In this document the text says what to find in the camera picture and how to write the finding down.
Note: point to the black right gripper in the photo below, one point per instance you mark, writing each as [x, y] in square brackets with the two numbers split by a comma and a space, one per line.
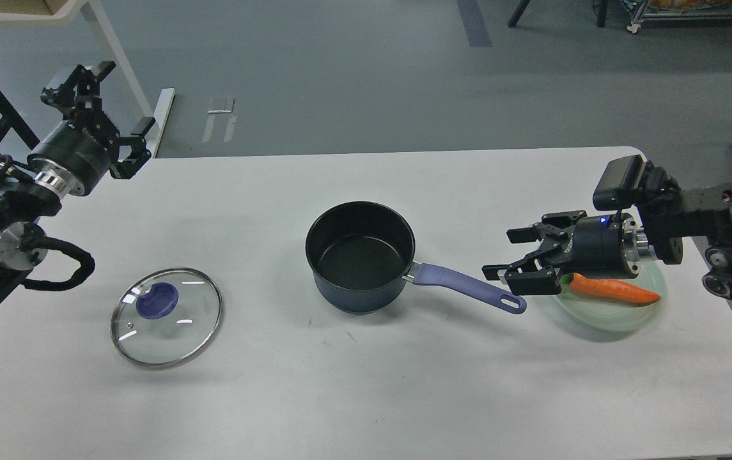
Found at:
[571, 242]

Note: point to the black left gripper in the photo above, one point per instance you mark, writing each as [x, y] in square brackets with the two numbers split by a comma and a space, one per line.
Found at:
[72, 160]

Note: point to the blue saucepan with purple handle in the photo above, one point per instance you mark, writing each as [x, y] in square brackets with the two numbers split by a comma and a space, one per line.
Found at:
[362, 254]

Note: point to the glass pot lid purple knob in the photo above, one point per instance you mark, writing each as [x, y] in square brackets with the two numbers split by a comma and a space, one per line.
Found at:
[166, 318]

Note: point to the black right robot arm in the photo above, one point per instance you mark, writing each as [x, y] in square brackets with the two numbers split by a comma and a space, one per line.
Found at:
[644, 215]

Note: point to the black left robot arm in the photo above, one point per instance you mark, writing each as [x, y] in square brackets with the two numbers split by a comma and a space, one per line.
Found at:
[28, 256]

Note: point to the orange toy carrot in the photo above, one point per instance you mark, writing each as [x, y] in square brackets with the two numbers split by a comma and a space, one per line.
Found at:
[609, 289]

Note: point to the pale green plate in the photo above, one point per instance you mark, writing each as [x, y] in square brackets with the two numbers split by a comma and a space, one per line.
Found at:
[616, 316]

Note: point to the metal cart with wheels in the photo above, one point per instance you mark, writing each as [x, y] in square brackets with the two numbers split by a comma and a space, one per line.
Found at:
[640, 12]

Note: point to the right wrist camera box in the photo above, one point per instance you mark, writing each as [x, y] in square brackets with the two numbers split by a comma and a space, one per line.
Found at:
[618, 188]

